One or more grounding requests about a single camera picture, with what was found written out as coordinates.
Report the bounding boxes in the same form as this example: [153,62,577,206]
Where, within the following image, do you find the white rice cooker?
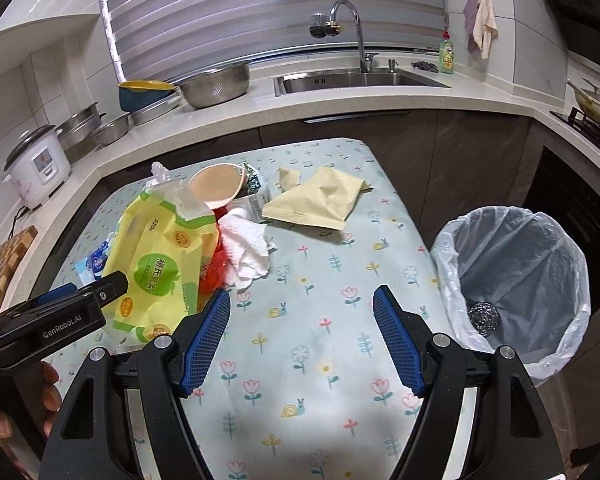
[4,125,72,209]

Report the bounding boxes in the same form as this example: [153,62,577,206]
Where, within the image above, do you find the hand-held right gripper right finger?
[372,285,568,480]

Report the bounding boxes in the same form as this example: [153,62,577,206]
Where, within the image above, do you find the bin with white plastic liner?
[430,207,592,388]

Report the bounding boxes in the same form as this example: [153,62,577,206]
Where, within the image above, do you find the brown kitchen cabinets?
[55,105,541,241]

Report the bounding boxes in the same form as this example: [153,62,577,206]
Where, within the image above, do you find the large beige paper bag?
[261,166,374,232]

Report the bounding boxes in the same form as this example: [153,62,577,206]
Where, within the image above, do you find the red plastic wrapper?
[197,240,233,293]

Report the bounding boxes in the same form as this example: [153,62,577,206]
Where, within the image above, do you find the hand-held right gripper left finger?
[40,287,232,480]

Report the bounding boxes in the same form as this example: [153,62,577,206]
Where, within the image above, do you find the yellow green wet wipe packet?
[101,180,221,348]

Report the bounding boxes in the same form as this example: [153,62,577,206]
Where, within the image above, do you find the chrome kitchen faucet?
[309,0,380,73]

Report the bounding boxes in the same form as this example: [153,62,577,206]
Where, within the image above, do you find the tall steel pot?
[55,101,106,163]

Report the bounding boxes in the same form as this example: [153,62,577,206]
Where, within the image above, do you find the black gas stove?
[550,107,600,161]

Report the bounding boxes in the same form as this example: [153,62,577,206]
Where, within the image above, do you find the green white carton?
[228,161,271,223]

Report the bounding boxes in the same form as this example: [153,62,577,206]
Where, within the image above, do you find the black built-in oven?
[522,145,600,311]

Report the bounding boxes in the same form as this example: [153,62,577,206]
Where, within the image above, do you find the beige paper cup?
[187,162,248,209]

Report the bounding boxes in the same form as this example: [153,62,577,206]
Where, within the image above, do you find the blue white wrapper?
[77,237,113,281]

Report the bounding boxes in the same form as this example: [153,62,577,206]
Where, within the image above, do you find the wooden cutting board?
[0,226,40,313]

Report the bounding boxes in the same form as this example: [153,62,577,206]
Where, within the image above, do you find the green dish soap bottle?
[438,30,456,76]

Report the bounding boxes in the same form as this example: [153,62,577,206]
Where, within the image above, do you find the small steel basin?
[92,112,132,147]

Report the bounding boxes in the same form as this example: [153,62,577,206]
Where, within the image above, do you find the grey striped window blind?
[97,0,448,73]

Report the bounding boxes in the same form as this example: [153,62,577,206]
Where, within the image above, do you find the purple hanging towel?
[462,0,481,56]

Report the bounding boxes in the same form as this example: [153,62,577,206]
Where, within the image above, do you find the white paper towel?
[217,205,278,292]

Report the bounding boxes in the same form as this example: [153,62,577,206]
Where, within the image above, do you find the blue yellow bowl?
[117,80,177,112]

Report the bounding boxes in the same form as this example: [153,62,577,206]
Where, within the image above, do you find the clear crumpled plastic bag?
[144,161,216,223]

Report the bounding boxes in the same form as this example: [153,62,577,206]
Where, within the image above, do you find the stainless steel sink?
[273,71,452,97]

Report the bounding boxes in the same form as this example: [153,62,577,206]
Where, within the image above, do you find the beige hanging towel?
[472,0,498,59]

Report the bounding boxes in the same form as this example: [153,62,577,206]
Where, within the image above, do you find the person's left hand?
[0,360,63,480]

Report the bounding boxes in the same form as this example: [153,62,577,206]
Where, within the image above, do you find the steel tray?
[130,95,183,126]

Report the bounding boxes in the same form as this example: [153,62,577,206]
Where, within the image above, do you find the steel wool scrubber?
[467,301,501,335]

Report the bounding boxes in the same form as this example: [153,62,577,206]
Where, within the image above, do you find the beige frying pan with lid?
[566,78,600,128]

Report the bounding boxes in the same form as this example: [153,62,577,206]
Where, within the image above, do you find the floral print tablecloth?
[40,140,461,480]

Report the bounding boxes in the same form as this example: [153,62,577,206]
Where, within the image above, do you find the steel colander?
[177,62,252,109]

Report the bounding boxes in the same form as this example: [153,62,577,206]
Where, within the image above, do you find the small beige paper piece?
[277,166,303,194]

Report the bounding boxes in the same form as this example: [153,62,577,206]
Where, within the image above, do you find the white blind cord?
[97,0,126,83]

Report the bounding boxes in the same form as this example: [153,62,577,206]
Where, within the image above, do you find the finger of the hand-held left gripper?
[27,282,81,311]
[75,270,130,311]

